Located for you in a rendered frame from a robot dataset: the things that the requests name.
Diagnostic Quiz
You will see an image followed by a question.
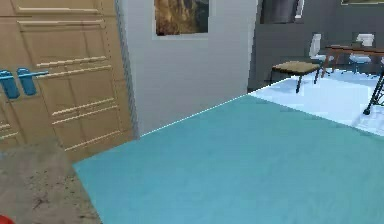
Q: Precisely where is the tan cushioned stool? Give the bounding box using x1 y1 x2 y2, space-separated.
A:
269 60 322 94

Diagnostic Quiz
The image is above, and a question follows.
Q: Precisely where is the white chair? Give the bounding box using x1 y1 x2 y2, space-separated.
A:
308 32 334 75
348 33 376 75

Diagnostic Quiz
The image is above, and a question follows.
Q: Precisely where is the brown wooden table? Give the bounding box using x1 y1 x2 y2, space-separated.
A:
321 44 384 79

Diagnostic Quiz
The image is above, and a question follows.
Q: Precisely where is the blue door handle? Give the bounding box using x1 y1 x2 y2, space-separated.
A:
0 69 21 100
16 67 50 97

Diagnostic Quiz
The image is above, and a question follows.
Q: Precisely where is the light wooden panelled door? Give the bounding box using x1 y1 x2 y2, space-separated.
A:
0 0 136 164

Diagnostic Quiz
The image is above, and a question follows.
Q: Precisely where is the green framed wall picture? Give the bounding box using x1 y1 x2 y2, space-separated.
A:
340 0 384 6

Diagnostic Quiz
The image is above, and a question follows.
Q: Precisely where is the brown framed wall picture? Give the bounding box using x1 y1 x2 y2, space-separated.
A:
152 0 211 41

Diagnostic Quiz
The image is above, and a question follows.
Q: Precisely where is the black metal stand leg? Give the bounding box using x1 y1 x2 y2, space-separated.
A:
362 67 384 116

